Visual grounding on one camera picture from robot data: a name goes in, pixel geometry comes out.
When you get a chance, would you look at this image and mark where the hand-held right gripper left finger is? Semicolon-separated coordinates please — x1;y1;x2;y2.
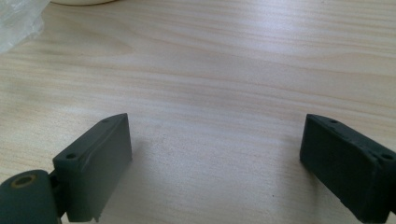
52;112;134;223

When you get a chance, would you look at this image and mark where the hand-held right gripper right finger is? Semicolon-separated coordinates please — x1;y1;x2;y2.
299;113;396;224

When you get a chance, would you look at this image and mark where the clear plastic bag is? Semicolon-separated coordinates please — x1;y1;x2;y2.
0;0;50;54

